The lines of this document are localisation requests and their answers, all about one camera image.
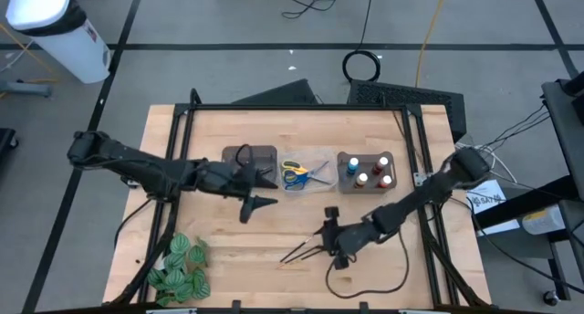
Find black floor equipment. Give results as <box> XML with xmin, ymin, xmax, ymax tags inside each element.
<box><xmin>0</xmin><ymin>127</ymin><xmax>19</xmax><ymax>169</ymax></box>

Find white trash can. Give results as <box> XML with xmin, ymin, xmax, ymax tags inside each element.
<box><xmin>5</xmin><ymin>0</ymin><xmax>112</xmax><ymax>85</ymax></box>

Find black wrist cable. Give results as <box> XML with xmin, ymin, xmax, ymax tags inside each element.
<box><xmin>234</xmin><ymin>142</ymin><xmax>253</xmax><ymax>170</ymax></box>
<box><xmin>325</xmin><ymin>230</ymin><xmax>411</xmax><ymax>300</ymax></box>

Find black hanging cable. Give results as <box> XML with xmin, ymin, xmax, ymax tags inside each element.
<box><xmin>359</xmin><ymin>0</ymin><xmax>376</xmax><ymax>50</ymax></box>

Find dark grey plastic bin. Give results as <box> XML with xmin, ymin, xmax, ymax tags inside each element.
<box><xmin>222</xmin><ymin>144</ymin><xmax>279</xmax><ymax>190</ymax></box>
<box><xmin>336</xmin><ymin>151</ymin><xmax>397</xmax><ymax>195</ymax></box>

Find coiled black cable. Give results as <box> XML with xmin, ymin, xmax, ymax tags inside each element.
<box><xmin>341</xmin><ymin>49</ymin><xmax>382</xmax><ymax>83</ymax></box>

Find white printed paper sheet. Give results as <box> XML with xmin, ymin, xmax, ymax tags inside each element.
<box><xmin>465</xmin><ymin>179</ymin><xmax>507</xmax><ymax>215</ymax></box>

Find black aluminium rig frame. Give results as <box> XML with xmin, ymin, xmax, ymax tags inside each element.
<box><xmin>109</xmin><ymin>88</ymin><xmax>489</xmax><ymax>311</ymax></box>

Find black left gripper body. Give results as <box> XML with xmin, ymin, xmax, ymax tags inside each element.
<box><xmin>196</xmin><ymin>161</ymin><xmax>258</xmax><ymax>225</ymax></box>

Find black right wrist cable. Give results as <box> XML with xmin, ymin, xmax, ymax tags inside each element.
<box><xmin>325</xmin><ymin>230</ymin><xmax>411</xmax><ymax>300</ymax></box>

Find black flat panel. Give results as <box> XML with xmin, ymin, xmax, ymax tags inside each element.
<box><xmin>231</xmin><ymin>78</ymin><xmax>319</xmax><ymax>106</ymax></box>

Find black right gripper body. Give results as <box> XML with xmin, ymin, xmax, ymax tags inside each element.
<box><xmin>323</xmin><ymin>205</ymin><xmax>369</xmax><ymax>272</ymax></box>

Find blue handled scissors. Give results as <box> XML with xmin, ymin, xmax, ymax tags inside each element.
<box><xmin>283</xmin><ymin>161</ymin><xmax>333</xmax><ymax>191</ymax></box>

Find grey metal stand foot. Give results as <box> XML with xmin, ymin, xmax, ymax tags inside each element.
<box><xmin>0</xmin><ymin>78</ymin><xmax>52</xmax><ymax>99</ymax></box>

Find yellow handled scissors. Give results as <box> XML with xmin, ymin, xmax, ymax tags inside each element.
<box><xmin>280</xmin><ymin>160</ymin><xmax>330</xmax><ymax>178</ymax></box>

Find white cable bundle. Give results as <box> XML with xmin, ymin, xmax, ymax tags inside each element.
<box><xmin>454</xmin><ymin>141</ymin><xmax>517</xmax><ymax>183</ymax></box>

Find black equipment cart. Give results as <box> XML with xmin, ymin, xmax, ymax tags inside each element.
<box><xmin>474</xmin><ymin>78</ymin><xmax>584</xmax><ymax>301</ymax></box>

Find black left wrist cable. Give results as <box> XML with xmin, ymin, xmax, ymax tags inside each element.
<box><xmin>234</xmin><ymin>142</ymin><xmax>253</xmax><ymax>170</ymax></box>

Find white plastic canister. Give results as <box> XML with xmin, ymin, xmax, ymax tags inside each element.
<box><xmin>522</xmin><ymin>204</ymin><xmax>567</xmax><ymax>236</ymax></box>

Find black floor cable tangle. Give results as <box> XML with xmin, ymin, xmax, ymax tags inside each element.
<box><xmin>241</xmin><ymin>0</ymin><xmax>366</xmax><ymax>19</ymax></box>

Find artificial green leafy plant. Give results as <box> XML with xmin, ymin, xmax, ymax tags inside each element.
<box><xmin>145</xmin><ymin>233</ymin><xmax>214</xmax><ymax>308</ymax></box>

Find yellow hanging cable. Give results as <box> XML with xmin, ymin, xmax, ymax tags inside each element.
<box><xmin>413</xmin><ymin>0</ymin><xmax>449</xmax><ymax>88</ymax></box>

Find clear plastic bin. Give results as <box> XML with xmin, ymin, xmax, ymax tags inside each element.
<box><xmin>277</xmin><ymin>153</ymin><xmax>339</xmax><ymax>199</ymax></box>

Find black paintbrush gold ferrule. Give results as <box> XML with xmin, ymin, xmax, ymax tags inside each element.
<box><xmin>283</xmin><ymin>246</ymin><xmax>326</xmax><ymax>263</ymax></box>
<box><xmin>278</xmin><ymin>234</ymin><xmax>317</xmax><ymax>264</ymax></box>
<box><xmin>275</xmin><ymin>248</ymin><xmax>328</xmax><ymax>270</ymax></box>

